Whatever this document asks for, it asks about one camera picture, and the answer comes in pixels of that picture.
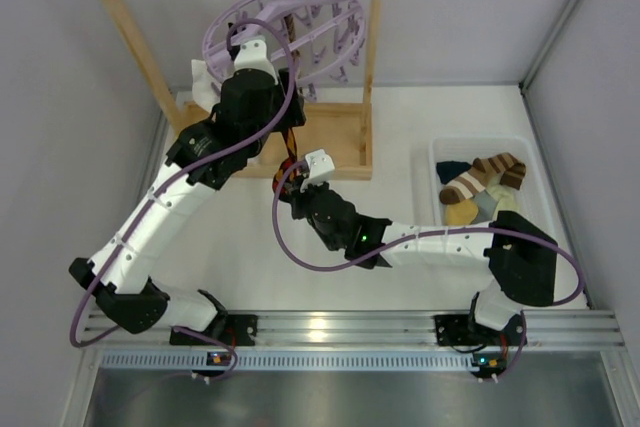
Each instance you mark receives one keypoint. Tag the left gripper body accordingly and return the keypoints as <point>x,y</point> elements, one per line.
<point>288,92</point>

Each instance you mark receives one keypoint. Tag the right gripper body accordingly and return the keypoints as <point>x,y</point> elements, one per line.
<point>298,198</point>

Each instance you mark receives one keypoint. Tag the argyle sock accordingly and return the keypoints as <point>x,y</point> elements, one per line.
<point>290,28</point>
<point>290,142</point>

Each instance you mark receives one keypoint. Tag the purple round clip hanger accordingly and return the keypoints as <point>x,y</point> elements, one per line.
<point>330,36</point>

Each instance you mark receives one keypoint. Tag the brown striped sock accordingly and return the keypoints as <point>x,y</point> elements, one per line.
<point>508,170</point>

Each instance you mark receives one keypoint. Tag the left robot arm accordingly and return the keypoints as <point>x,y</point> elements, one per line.
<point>118,278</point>

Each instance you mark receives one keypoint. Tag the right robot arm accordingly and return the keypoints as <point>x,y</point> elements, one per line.
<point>519,257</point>

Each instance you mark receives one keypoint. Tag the wooden hanger rack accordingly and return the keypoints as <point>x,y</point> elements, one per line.
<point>342,129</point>

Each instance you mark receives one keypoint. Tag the white sock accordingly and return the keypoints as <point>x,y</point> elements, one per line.
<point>205,92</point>

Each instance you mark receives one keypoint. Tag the navy sock in basket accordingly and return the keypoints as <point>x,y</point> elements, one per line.
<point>449,170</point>

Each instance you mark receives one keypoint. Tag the mustard yellow sock in basket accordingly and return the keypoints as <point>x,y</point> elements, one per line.
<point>461,214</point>

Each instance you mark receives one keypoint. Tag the pale yellow sock in basket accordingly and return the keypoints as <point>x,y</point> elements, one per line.
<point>504,197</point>

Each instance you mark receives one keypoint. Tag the white plastic basket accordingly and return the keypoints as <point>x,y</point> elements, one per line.
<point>468,147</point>

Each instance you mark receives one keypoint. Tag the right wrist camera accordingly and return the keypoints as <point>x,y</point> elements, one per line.
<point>318,168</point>

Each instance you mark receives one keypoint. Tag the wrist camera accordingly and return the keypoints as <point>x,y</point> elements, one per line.
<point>253,54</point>
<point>318,168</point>

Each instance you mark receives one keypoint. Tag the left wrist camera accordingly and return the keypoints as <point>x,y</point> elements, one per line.
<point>253,54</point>

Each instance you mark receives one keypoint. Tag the aluminium mounting rail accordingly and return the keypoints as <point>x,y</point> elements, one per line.
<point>546,330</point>

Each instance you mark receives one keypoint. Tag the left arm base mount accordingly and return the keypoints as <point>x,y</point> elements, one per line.
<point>225,337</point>

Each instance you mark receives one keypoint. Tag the white slotted cable duct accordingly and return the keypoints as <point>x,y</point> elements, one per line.
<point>357,361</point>

